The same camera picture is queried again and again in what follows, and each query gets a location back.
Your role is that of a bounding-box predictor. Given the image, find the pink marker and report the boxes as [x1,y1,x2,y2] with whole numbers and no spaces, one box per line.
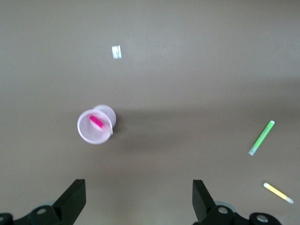
[89,115,114,136]

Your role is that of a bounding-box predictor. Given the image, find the yellow marker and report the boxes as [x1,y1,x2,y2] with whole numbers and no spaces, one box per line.
[263,182,294,204]

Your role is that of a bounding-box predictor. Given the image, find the light pink plastic cup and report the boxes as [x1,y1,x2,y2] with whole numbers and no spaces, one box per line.
[77,104,117,145]

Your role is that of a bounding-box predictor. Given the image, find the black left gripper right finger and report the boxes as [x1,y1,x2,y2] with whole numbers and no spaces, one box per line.
[192,179,282,225]

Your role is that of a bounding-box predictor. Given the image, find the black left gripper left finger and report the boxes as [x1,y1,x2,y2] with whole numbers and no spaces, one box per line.
[0,179,86,225]

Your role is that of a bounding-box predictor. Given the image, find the brown table mat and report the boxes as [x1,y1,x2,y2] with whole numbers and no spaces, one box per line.
[0,0,300,225]

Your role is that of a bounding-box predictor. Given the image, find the green marker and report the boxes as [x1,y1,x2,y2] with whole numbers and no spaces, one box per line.
[248,120,276,156]

